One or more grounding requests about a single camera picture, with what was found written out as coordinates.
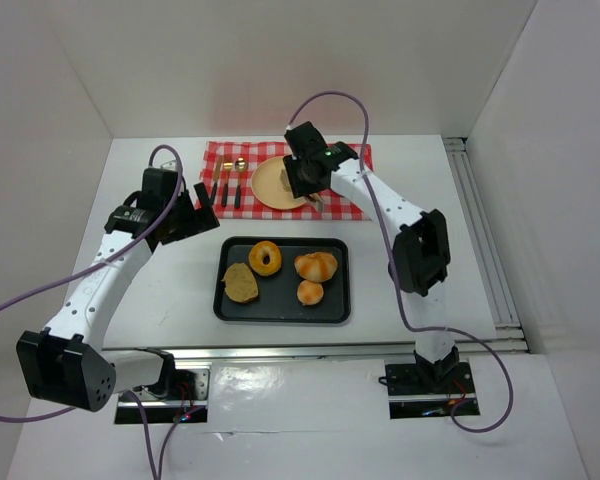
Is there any small round muffin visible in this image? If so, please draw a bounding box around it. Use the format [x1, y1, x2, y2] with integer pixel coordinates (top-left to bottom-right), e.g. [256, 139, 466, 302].
[279, 170, 291, 192]

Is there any orange ring donut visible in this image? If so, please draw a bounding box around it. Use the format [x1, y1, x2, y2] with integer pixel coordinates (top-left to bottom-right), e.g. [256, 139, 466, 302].
[248, 241, 282, 277]

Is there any large striped bread roll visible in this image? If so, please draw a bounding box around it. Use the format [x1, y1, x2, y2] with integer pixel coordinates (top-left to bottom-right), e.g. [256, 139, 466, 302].
[294, 252, 338, 283]

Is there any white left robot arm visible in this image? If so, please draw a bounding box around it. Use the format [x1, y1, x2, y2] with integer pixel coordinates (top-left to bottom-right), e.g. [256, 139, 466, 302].
[16, 167, 219, 412]

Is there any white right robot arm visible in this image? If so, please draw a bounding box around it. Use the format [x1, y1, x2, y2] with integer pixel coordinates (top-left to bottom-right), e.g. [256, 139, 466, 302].
[284, 122, 459, 389]

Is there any flat brown bread slice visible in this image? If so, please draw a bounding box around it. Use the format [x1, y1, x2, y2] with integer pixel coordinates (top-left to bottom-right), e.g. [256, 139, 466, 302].
[221, 263, 259, 304]

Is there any red checkered cloth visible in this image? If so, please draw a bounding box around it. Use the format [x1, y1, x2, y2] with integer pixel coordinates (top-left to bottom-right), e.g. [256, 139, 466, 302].
[199, 141, 367, 221]

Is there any beige round plate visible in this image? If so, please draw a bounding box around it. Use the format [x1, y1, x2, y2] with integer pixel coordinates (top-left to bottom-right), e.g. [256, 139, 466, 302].
[251, 156, 306, 210]

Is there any small round bun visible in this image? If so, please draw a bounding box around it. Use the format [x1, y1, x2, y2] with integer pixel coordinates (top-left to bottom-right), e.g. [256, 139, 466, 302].
[297, 280, 324, 306]

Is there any black baking tray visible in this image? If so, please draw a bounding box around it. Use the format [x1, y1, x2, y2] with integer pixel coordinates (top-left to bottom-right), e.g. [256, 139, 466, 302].
[213, 236, 351, 324]

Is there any gold knife black handle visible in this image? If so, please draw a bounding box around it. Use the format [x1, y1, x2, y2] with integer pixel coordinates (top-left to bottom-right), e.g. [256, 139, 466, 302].
[209, 156, 223, 204]

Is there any gold fork black handle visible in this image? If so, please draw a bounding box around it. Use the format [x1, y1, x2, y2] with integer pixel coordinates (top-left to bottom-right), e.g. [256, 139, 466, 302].
[221, 156, 234, 208]

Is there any gold spoon black handle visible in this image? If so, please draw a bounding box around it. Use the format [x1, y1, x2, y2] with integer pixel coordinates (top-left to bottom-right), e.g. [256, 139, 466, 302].
[234, 157, 248, 209]

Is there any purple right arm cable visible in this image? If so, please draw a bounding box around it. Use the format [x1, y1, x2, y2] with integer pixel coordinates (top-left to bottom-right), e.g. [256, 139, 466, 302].
[287, 90, 516, 432]

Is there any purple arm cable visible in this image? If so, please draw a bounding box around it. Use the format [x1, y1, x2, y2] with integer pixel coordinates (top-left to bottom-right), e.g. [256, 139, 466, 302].
[0, 144, 201, 480]
[287, 90, 516, 432]

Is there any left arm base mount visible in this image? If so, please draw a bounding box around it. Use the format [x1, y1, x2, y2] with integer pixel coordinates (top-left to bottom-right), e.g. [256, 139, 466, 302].
[133, 359, 212, 425]

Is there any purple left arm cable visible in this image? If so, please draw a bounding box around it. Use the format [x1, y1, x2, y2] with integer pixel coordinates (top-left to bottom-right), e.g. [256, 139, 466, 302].
[0, 144, 201, 480]

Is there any aluminium front rail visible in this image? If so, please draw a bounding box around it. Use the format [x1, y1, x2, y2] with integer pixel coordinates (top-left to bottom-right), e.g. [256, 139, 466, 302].
[168, 342, 415, 362]

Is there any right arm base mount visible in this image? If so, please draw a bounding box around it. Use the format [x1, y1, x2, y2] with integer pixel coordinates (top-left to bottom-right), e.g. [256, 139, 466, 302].
[377, 353, 480, 420]

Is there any aluminium side rail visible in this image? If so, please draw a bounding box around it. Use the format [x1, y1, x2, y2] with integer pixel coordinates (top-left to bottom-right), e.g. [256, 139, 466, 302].
[443, 137, 530, 354]

